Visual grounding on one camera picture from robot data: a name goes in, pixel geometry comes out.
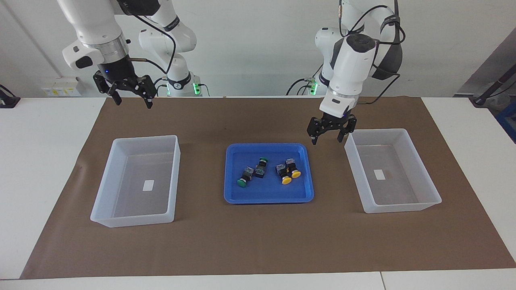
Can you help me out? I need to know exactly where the blue crate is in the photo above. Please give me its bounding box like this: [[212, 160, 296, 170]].
[[496, 101, 516, 143]]

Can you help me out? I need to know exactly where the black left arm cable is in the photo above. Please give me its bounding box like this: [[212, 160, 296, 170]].
[[339, 0, 406, 105]]

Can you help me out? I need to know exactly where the black clamp object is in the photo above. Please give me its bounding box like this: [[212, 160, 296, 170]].
[[0, 85, 21, 108]]

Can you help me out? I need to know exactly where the white wall socket box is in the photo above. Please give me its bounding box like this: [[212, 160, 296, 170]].
[[40, 77, 81, 97]]

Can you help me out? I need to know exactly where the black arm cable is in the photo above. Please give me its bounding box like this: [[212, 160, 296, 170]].
[[129, 12, 178, 75], [339, 0, 406, 105]]

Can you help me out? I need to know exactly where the brown paper table mat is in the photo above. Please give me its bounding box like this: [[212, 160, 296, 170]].
[[19, 96, 516, 280]]

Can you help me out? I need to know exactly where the green push button switch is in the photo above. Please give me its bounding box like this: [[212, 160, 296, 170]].
[[236, 166, 254, 189], [254, 157, 269, 179]]

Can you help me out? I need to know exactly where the yellow push button switch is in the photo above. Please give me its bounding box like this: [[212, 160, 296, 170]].
[[285, 158, 302, 179], [275, 163, 293, 186]]

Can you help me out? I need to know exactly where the translucent white plastic box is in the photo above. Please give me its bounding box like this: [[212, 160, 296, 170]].
[[344, 128, 442, 214], [90, 135, 181, 228]]

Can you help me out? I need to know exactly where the blue plastic tray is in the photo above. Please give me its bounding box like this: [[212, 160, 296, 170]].
[[224, 143, 315, 204]]

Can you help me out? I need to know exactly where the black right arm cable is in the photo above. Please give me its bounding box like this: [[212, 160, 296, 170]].
[[129, 12, 178, 75]]

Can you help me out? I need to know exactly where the black stand pole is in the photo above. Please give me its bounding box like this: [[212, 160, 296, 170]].
[[472, 66, 516, 106]]

